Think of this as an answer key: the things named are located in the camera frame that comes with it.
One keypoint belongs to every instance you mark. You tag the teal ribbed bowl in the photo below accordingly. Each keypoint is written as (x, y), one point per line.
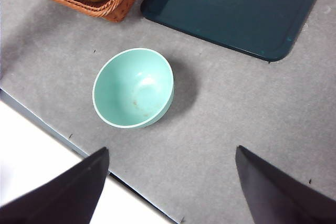
(131, 90)

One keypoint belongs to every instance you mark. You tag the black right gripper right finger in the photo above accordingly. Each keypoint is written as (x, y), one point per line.
(278, 197)

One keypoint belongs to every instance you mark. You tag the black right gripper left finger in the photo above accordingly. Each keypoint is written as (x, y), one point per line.
(57, 197)

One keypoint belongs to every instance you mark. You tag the dark rectangular tray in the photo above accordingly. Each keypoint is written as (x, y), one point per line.
(231, 11)

